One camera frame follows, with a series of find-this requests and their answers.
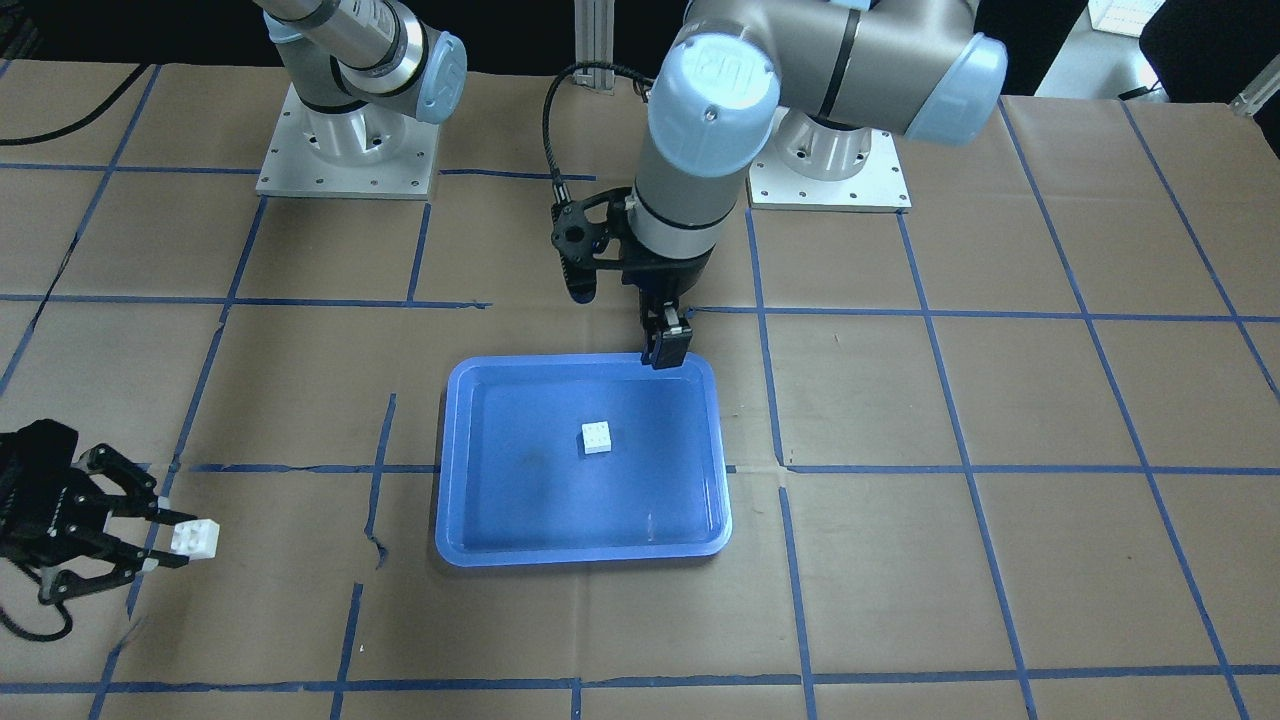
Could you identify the blue plastic tray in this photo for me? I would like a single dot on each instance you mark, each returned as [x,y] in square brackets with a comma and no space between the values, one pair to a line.
[516,489]

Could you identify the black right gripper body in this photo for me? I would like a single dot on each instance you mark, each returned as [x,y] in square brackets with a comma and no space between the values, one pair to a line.
[38,498]

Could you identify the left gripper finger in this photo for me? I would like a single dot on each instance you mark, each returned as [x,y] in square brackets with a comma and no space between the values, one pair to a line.
[652,327]
[674,334]

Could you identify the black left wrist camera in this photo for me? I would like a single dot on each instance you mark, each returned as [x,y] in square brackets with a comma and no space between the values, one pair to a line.
[589,235]

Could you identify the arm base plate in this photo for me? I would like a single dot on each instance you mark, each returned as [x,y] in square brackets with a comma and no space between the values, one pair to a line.
[367,153]
[806,166]

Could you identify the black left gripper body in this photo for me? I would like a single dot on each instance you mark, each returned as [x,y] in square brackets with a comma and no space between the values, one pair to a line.
[668,276]

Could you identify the white block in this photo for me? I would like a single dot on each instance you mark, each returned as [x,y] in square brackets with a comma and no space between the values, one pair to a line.
[596,437]
[196,539]

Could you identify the aluminium frame post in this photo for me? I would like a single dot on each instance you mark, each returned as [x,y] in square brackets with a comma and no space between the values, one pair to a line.
[593,40]

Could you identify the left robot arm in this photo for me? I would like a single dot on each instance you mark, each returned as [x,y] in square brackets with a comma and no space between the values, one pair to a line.
[919,69]

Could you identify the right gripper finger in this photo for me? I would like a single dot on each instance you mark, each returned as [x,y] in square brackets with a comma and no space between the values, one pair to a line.
[139,499]
[125,562]

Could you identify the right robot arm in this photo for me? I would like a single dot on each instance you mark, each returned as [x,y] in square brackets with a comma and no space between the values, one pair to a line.
[370,87]

